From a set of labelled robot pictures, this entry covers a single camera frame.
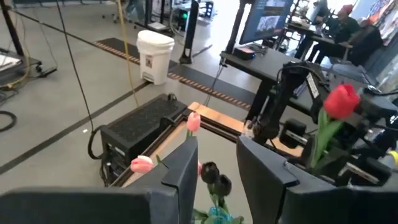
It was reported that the striped-edge black floor mat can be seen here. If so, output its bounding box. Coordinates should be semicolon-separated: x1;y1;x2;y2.
93;37;252;110

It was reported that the black light stand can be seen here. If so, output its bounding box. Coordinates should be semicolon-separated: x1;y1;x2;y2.
0;0;58;90

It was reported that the black computer tower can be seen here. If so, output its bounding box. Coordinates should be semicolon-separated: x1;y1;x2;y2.
174;7;191;32

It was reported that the large computer monitor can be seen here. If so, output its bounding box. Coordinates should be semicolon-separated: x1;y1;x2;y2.
238;0;295;46

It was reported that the black monitor stand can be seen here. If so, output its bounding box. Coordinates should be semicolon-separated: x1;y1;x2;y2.
224;0;252;55

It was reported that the black desk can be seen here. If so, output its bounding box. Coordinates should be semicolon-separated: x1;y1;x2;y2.
219;46;368;122

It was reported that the white plastic bucket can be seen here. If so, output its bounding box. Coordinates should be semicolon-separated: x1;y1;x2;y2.
136;30;175;86

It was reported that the black artificial tulip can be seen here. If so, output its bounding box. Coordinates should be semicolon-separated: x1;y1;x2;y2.
200;161;221;206
214;174;233;212

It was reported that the white paper sheet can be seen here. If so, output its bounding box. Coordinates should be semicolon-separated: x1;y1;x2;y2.
0;51;23;73

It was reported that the colourful wall tapestry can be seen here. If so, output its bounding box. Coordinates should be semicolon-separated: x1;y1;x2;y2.
369;0;398;47

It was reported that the yellow cable tag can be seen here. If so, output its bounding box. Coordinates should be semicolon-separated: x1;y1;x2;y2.
387;150;398;169

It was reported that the black computer case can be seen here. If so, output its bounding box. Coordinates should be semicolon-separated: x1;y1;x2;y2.
88;93;189;187

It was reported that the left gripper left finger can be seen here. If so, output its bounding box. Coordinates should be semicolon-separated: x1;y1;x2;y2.
0;136;199;224

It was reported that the hanging black cable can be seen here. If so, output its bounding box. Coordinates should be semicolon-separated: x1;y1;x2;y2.
55;0;95;132

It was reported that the wooden side board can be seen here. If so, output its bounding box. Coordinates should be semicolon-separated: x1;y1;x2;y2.
186;101;304;158

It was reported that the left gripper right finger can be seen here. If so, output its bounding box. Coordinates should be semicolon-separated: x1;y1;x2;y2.
236;136;398;224

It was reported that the hanging yellow cable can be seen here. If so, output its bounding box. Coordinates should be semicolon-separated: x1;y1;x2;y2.
116;0;140;108

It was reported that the small black box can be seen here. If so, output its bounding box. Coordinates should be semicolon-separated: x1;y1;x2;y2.
232;45;256;61

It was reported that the red artificial tulip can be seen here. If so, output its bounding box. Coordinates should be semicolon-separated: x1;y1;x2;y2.
309;83;361;170

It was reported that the black coiled cable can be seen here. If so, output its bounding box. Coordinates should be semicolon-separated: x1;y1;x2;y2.
0;110;18;134

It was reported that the black floor stand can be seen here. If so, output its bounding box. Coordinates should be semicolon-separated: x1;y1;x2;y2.
178;0;200;65

